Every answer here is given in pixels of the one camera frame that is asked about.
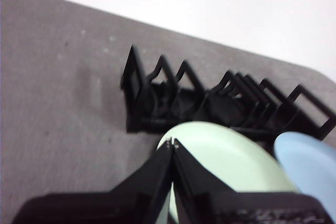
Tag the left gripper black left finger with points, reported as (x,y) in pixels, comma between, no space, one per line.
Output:
(126,203)

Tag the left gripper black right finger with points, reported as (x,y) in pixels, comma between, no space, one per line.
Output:
(223,208)

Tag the pale green plate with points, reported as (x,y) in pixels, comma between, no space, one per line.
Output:
(223,155)

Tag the light blue plate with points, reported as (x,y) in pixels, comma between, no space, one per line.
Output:
(309,161)

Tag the black plate rack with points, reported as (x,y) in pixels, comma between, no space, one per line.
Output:
(147,119)

